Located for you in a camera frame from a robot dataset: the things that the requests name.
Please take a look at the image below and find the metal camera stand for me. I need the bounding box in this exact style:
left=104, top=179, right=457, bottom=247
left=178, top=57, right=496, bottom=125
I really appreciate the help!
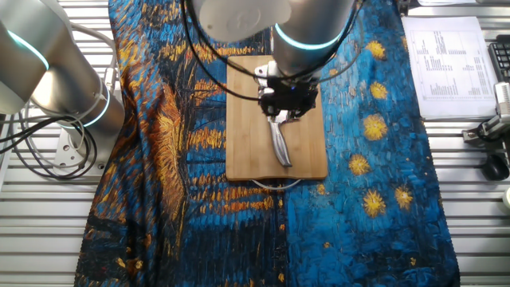
left=461, top=114, right=510, bottom=168

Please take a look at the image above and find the bamboo cutting board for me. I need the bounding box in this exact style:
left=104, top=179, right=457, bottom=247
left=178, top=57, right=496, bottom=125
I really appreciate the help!
left=225, top=54, right=329, bottom=191

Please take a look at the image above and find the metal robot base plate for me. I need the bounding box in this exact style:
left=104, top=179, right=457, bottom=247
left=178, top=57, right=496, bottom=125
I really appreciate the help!
left=53, top=126, right=107, bottom=175

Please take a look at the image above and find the steel cleaver knife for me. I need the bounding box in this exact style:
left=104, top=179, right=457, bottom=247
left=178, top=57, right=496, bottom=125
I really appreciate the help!
left=265, top=109, right=294, bottom=168

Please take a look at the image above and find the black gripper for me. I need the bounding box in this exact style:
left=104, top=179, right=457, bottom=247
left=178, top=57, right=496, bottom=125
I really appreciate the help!
left=258, top=77, right=320, bottom=122

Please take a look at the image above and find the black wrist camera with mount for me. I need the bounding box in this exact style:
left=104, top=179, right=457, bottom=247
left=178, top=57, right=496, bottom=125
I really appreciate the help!
left=253, top=63, right=280, bottom=100

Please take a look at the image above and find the blue starry painting tablecloth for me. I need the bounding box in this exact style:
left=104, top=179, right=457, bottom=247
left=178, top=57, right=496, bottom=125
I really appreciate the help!
left=73, top=0, right=461, bottom=287

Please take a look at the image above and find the black computer keyboard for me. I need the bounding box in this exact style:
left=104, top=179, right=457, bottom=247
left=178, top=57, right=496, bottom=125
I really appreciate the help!
left=488, top=34, right=510, bottom=83

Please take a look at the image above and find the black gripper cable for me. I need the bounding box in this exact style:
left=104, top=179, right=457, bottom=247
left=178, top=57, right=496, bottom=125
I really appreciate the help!
left=180, top=0, right=364, bottom=101

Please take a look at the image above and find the black base cable bundle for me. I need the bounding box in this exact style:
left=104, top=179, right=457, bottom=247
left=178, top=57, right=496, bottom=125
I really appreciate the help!
left=0, top=113, right=99, bottom=180

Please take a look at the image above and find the black computer mouse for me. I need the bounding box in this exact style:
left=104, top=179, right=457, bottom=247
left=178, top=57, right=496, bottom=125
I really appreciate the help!
left=481, top=155, right=510, bottom=182

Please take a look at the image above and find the printed white paper sheet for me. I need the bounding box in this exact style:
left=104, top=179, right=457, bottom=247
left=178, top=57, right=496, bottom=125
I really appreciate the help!
left=401, top=16, right=499, bottom=120

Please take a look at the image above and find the white base cable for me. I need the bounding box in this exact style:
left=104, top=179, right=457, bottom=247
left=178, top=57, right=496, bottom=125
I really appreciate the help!
left=14, top=19, right=117, bottom=169

